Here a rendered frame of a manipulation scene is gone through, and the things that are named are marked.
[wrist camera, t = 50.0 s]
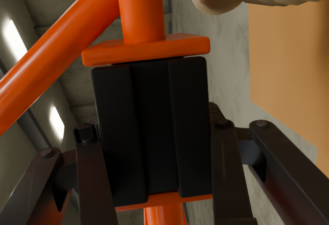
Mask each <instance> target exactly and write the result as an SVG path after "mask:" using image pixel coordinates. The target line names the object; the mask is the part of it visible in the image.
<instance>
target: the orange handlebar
mask: <svg viewBox="0 0 329 225"><path fill-rule="evenodd" d="M118 2H119V9H120V17H121V24H122V32H123V39H124V43H126V44H129V43H141V42H151V41H158V40H164V39H166V34H165V20H164V9H163V0H118ZM144 225H187V221H186V217H185V213H184V209H183V205H182V203H177V204H169V205H162V206H155V207H148V208H144Z"/></svg>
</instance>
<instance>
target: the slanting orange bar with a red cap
mask: <svg viewBox="0 0 329 225"><path fill-rule="evenodd" d="M119 15H120V9H119V2H118V0H76V1H75V2H74V3H73V4H72V5H71V6H70V7H69V8H68V9H67V10H66V11H65V13H64V14H63V15H62V16H61V17H60V18H59V19H58V20H57V21H56V22H55V23H54V24H53V25H52V26H51V27H50V28H49V29H48V30H47V31H46V33H45V34H44V35H43V36H42V37H41V38H40V39H39V40H38V41H37V42H36V43H35V44H34V45H33V46H32V47H31V48H30V49H29V50H28V51H27V52H26V54H25V55H24V56H23V57H22V58H21V59H20V60H19V61H18V62H17V63H16V64H15V65H14V66H13V67H12V68H11V69H10V70H9V71H8V72H7V74H6V75H5V76H4V77H3V78H2V79H1V80H0V137H1V136H2V135H3V134H4V133H5V132H6V131H7V130H8V129H9V128H10V127H11V125H12V124H13V123H14V122H15V121H16V120H17V119H18V118H19V117H20V116H21V115H22V114H23V113H24V112H25V111H26V110H27V109H28V108H29V107H30V106H31V105H32V104H33V103H34V102H35V101H36V100H37V99H38V98H39V97H40V96H41V95H42V94H43V93H44V92H45V91H46V90H47V89H48V88H49V87H50V86H51V85H52V84H53V83H54V82H55V81H56V80H57V79H58V78H59V76H60V75H61V74H62V73H63V72H64V71H65V70H66V69H67V68H68V67H69V66H70V65H71V64H72V63H73V62H74V61H75V60H76V59H77V58H78V57H79V56H80V55H81V53H82V51H83V50H85V49H87V48H88V47H89V46H90V45H91V44H92V43H93V42H94V41H95V40H96V39H97V38H98V37H99V36H100V35H101V34H102V33H103V32H104V31H105V30H106V29H107V28H108V27H109V26H110V25H111V24H112V23H113V22H114V20H115V19H116V18H117V17H118V16H119Z"/></svg>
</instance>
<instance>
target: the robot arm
mask: <svg viewBox="0 0 329 225"><path fill-rule="evenodd" d="M209 107H210V123H211V135H210V141H211V179H212V202H213V223H214V225H258V223H257V219H256V218H253V214H252V209H251V204H250V199H249V194H248V190H247V185H246V180H245V175H244V170H243V166H242V164H243V165H248V168H249V170H250V171H251V173H252V174H253V176H254V178H255V179H256V181H257V182H258V184H259V185H260V187H261V188H262V190H263V192H264V193H265V194H266V196H267V198H268V199H269V201H270V202H271V204H272V205H273V207H274V209H275V210H276V212H277V213H278V215H279V216H280V218H281V220H282V221H283V223H284V224H285V225H329V178H328V177H327V176H326V175H325V174H324V173H323V172H322V171H321V170H320V169H319V168H318V167H317V166H316V165H315V164H314V163H313V162H312V161H311V160H310V159H309V158H307V157H306V156H305V155H304V154H303V153H302V152H301V151H300V150H299V149H298V148H297V147H296V146H295V145H294V144H293V143H292V142H291V141H290V140H289V139H288V138H287V137H286V136H285V135H284V134H283V133H282V132H281V131H280V130H279V129H278V128H277V127H276V126H275V125H274V124H273V123H272V122H270V121H267V120H255V121H252V122H250V124H249V128H241V127H235V125H234V123H233V122H232V121H230V120H227V119H226V118H225V117H224V115H223V114H222V112H221V110H220V109H219V107H218V105H217V104H215V103H213V102H209ZM72 133H73V137H74V141H75V148H74V149H72V150H69V151H66V152H63V153H61V150H60V149H59V148H57V147H50V148H45V149H42V150H41V151H39V152H37V153H36V154H35V155H34V157H33V159H32V160H31V162H30V164H29V165H28V167H27V169H26V170H25V172H24V174H23V175H22V177H21V179H20V180H19V182H18V184H17V185H16V187H15V189H14V190H13V192H12V194H11V195H10V197H9V198H8V200H7V202H6V203H5V205H4V207H3V208H2V210H1V212H0V225H61V223H62V220H63V217H64V214H65V211H66V208H67V206H68V203H69V200H70V197H71V192H72V189H74V188H77V187H78V204H79V223H80V225H118V219H117V215H116V210H115V205H114V201H113V196H112V191H111V186H110V182H109V177H108V173H107V168H106V163H105V159H104V154H103V148H102V142H101V137H100V130H99V124H98V118H97V117H92V118H90V119H89V120H88V121H87V123H82V124H79V125H77V126H75V127H74V128H73V129H72Z"/></svg>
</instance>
